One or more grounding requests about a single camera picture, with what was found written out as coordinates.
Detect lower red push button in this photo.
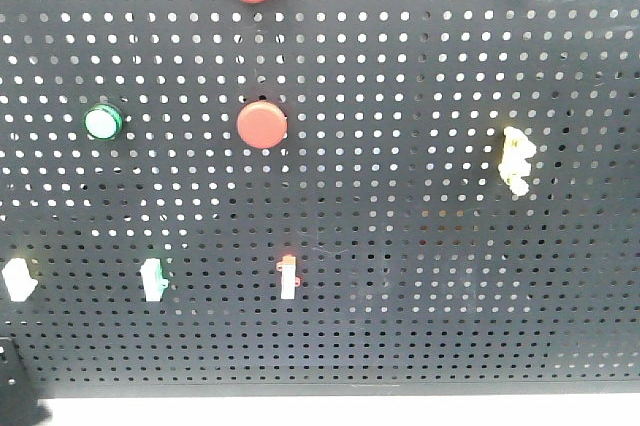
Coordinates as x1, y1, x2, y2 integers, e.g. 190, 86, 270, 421
236, 100, 288, 149

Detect green push button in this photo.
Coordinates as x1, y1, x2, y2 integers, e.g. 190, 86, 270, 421
83, 103, 124, 141

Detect black perforated pegboard panel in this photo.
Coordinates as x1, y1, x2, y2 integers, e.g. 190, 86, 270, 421
1, 0, 639, 396

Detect white standing desk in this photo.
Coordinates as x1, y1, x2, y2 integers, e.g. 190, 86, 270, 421
45, 394, 639, 425

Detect left black panel clamp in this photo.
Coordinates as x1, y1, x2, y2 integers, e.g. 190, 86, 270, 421
0, 337, 51, 426

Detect red toggle switch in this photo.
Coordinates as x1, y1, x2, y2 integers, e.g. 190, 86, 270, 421
276, 255, 301, 300

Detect green toggle switch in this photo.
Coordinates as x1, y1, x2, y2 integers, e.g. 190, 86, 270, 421
140, 258, 169, 302

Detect yellow lever switch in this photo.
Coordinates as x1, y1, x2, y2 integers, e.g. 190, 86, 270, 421
498, 126, 537, 197

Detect yellow toggle switch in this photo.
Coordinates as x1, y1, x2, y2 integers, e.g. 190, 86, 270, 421
1, 258, 38, 302

